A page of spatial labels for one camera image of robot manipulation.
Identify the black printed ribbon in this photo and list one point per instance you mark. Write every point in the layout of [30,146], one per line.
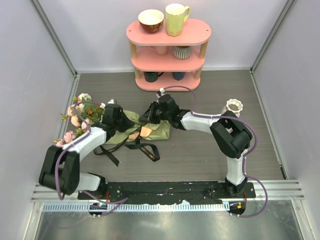
[149,149]

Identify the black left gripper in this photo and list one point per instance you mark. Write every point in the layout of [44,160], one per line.
[127,123]

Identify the red white bowl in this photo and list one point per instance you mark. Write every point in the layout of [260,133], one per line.
[151,20]

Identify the striped grey cup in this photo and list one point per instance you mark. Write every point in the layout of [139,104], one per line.
[182,52]

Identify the pink mug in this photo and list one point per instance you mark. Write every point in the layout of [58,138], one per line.
[160,50]

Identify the yellow ceramic mug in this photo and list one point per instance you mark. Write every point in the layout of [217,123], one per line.
[175,16]

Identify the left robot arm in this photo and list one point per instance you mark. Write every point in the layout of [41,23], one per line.
[61,167]

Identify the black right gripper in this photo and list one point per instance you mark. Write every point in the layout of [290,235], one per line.
[149,116]

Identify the pink three-tier shelf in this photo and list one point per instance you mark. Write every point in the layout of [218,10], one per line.
[196,33]

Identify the dark green mug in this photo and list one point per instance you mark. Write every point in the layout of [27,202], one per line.
[152,76]

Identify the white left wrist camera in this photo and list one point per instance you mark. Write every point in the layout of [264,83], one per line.
[111,101]

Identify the green orange wrapping paper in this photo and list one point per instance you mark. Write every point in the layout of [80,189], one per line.
[148,131]

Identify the white slotted cable duct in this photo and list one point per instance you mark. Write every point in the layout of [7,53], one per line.
[94,207]

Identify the white ribbed vase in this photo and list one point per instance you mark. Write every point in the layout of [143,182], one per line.
[234,106]

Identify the pink artificial flower bouquet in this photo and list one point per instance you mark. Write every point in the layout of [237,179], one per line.
[82,114]

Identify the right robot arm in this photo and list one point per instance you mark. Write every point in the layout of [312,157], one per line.
[231,135]

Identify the dark blue cup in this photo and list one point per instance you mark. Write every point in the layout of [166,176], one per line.
[178,76]

